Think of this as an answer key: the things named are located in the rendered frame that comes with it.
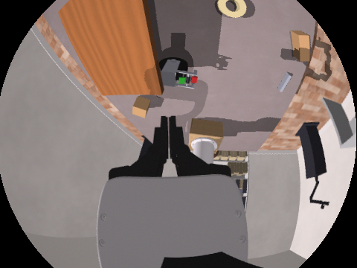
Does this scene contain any beige roll of masking tape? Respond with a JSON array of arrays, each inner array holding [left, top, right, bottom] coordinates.
[[217, 0, 246, 18]]

